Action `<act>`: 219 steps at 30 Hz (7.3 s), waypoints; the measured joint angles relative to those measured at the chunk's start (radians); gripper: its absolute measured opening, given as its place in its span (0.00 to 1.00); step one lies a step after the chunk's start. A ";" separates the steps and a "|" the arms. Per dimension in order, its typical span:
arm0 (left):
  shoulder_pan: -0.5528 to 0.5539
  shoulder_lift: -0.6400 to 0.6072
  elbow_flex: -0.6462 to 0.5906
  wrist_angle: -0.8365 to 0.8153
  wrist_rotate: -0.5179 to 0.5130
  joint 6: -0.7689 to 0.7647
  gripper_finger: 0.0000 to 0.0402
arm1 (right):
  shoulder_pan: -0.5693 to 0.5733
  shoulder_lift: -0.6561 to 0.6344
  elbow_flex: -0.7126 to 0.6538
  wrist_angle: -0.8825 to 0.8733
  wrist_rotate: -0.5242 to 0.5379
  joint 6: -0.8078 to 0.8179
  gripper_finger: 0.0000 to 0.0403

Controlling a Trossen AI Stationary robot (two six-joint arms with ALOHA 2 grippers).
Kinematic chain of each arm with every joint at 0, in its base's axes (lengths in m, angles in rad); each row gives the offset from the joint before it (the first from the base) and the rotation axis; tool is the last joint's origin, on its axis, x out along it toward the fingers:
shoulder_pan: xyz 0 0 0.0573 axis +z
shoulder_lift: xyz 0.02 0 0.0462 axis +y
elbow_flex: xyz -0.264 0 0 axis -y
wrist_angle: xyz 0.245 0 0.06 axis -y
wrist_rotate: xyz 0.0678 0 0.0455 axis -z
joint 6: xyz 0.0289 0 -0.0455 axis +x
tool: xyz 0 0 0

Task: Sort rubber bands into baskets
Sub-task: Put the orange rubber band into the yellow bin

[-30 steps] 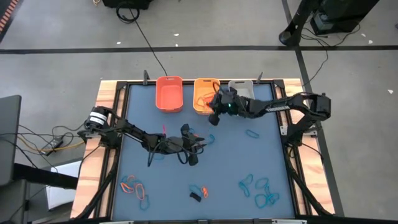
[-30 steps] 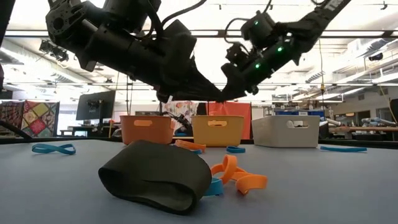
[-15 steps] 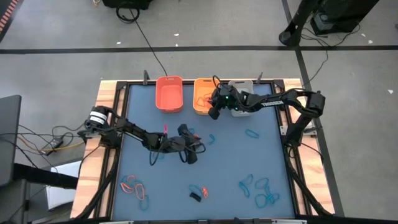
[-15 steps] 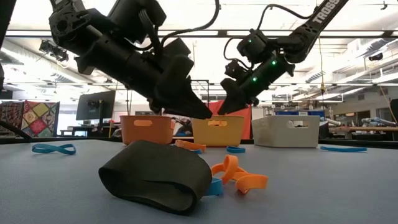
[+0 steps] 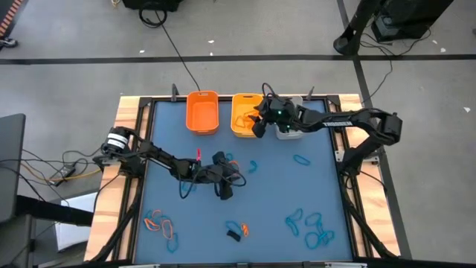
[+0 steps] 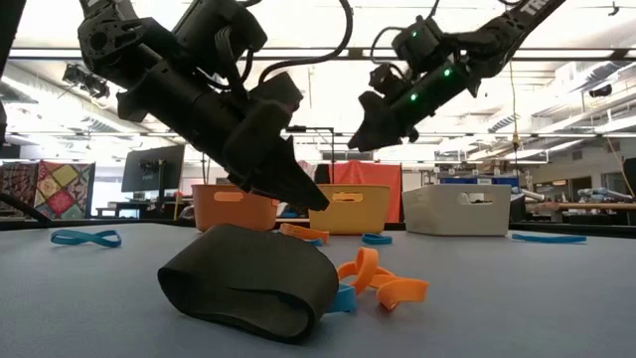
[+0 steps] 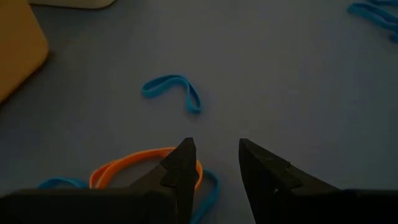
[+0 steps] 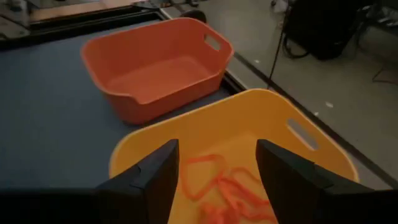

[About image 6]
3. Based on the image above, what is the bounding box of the grey rolled mat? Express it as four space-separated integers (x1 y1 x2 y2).
578 187 635 201

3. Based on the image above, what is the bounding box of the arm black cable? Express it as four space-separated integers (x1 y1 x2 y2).
257 0 355 85
370 25 406 66

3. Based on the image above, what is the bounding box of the red cloth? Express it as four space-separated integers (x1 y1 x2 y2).
327 160 403 225

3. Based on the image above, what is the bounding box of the orange plastic basket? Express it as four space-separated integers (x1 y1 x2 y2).
191 183 280 234

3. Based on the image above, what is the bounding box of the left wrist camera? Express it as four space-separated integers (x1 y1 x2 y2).
250 72 305 118

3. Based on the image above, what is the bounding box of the black ceiling spotlight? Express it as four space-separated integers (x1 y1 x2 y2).
62 63 111 100

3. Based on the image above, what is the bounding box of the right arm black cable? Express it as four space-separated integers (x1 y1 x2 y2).
370 25 406 66

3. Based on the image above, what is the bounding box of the wide black rubber band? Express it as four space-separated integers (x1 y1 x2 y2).
157 223 341 345

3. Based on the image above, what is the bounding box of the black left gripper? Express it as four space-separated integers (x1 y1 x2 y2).
118 61 332 213

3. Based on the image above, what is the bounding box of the blue table mat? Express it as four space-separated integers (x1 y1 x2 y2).
0 221 636 358

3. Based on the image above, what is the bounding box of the black aluminium table frame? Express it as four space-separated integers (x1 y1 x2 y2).
0 217 636 239

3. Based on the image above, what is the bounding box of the yellow hanging cable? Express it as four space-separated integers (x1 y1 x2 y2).
509 59 522 160

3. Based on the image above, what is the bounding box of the black rack frame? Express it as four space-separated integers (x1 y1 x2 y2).
285 124 336 186

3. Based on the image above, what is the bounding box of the colourful patchwork quilt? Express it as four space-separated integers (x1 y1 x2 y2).
0 160 96 221

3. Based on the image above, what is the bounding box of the blue bin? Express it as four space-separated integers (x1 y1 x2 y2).
437 174 522 188

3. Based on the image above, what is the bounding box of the wooden bench top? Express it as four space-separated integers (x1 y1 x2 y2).
539 200 636 211

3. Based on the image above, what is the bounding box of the black monitor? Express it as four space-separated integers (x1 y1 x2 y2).
121 143 186 220

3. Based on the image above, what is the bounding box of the orange rubber band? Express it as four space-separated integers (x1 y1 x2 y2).
336 246 430 312
277 222 331 246

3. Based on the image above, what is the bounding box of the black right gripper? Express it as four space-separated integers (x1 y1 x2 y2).
347 61 481 153

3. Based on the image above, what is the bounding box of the white plastic basket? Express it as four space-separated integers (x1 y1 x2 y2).
400 183 513 238

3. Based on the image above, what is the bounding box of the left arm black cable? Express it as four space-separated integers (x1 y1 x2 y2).
257 0 355 85

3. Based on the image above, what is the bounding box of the yellow plastic basket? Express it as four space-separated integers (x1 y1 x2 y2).
307 183 392 236

